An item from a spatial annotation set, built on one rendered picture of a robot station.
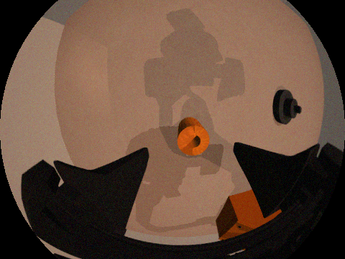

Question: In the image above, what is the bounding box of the orange knob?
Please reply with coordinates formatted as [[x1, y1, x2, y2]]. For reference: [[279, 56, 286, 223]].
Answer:
[[178, 117, 210, 155]]

